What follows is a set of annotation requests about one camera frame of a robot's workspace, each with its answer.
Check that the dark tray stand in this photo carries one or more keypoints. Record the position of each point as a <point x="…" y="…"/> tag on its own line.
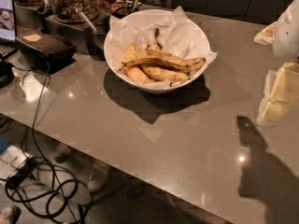
<point x="80" y="34"/>

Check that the white paper liner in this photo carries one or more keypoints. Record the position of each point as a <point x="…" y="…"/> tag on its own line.
<point x="178" y="35"/>

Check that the white shoe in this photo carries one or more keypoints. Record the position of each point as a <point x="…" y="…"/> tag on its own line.
<point x="62" y="153"/>
<point x="98" y="176"/>

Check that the orange-yellow banana left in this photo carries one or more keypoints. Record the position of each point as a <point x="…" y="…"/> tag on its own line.
<point x="134" y="72"/>

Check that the white shoe right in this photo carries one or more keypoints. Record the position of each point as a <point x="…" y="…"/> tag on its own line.
<point x="98" y="176"/>

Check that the glass jar of nuts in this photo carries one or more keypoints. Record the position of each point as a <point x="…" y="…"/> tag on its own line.
<point x="66" y="10"/>

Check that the laptop screen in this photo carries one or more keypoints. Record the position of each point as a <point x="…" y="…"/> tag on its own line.
<point x="8" y="30"/>

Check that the paper booklet on floor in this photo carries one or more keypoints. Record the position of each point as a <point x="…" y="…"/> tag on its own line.
<point x="11" y="161"/>

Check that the black pouch with label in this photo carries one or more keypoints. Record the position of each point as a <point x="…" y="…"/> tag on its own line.
<point x="45" y="52"/>

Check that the white shoe left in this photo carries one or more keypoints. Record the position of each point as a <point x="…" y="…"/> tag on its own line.
<point x="62" y="153"/>

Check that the black power adapter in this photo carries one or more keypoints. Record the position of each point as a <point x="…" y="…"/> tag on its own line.
<point x="26" y="171"/>

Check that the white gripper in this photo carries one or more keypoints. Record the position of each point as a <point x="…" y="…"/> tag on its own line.
<point x="287" y="34"/>

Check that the spotted banana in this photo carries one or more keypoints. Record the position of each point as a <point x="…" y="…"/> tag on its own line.
<point x="195" y="64"/>
<point x="157" y="73"/>
<point x="149" y="56"/>

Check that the spotted banana front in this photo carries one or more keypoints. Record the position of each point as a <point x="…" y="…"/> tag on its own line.
<point x="157" y="73"/>

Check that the white scoop handle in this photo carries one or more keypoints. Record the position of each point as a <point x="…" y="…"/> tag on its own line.
<point x="85" y="18"/>

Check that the white bowl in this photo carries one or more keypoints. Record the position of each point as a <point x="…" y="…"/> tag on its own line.
<point x="157" y="50"/>

